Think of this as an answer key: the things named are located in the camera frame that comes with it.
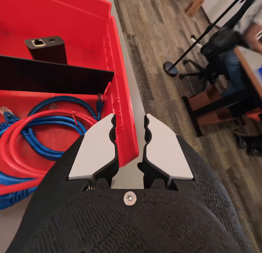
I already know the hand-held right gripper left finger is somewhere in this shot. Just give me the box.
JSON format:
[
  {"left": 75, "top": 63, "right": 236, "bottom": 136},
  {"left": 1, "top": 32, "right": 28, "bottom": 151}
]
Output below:
[{"left": 68, "top": 114, "right": 119, "bottom": 188}]

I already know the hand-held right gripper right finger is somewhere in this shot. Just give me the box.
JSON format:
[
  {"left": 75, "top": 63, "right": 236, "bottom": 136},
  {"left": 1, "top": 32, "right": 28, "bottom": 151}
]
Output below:
[{"left": 137, "top": 114, "right": 194, "bottom": 189}]

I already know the blue ethernet cable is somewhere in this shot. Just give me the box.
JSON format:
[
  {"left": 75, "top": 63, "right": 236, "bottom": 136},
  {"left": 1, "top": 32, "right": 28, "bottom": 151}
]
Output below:
[
  {"left": 0, "top": 111, "right": 87, "bottom": 209},
  {"left": 27, "top": 93, "right": 105, "bottom": 122}
]

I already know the red ethernet cable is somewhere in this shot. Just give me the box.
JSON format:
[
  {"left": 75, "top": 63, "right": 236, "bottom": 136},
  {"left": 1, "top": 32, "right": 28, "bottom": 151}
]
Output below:
[{"left": 0, "top": 110, "right": 98, "bottom": 179}]

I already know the black network adapter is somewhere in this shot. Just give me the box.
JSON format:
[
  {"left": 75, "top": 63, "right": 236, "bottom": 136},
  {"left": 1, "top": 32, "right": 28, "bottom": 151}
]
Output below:
[{"left": 24, "top": 36, "right": 68, "bottom": 65}]

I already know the red plastic bin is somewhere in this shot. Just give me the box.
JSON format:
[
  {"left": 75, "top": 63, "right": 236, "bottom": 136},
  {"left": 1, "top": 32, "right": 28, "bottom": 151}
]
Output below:
[{"left": 0, "top": 0, "right": 139, "bottom": 196}]

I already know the cardboard box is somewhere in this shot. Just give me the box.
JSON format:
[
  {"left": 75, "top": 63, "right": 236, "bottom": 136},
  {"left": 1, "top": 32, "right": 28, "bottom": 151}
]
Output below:
[{"left": 188, "top": 87, "right": 236, "bottom": 127}]

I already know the black round-base stand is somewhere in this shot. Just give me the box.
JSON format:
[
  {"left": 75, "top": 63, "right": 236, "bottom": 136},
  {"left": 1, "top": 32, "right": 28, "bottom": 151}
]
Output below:
[{"left": 163, "top": 0, "right": 254, "bottom": 77}]

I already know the black bin divider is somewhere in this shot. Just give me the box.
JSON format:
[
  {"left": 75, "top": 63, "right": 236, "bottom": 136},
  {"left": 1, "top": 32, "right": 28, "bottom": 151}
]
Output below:
[{"left": 0, "top": 55, "right": 114, "bottom": 95}]

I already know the black shoe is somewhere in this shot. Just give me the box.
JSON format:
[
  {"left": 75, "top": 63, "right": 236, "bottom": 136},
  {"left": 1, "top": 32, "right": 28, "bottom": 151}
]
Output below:
[{"left": 233, "top": 130, "right": 262, "bottom": 156}]

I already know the black office chair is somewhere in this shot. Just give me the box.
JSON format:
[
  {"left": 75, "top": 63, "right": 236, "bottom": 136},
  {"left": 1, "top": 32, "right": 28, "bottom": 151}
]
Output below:
[{"left": 179, "top": 26, "right": 246, "bottom": 90}]

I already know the wooden table black frame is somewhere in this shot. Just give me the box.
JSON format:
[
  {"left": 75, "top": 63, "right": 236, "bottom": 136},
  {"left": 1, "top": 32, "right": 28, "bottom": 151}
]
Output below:
[{"left": 182, "top": 46, "right": 262, "bottom": 137}]

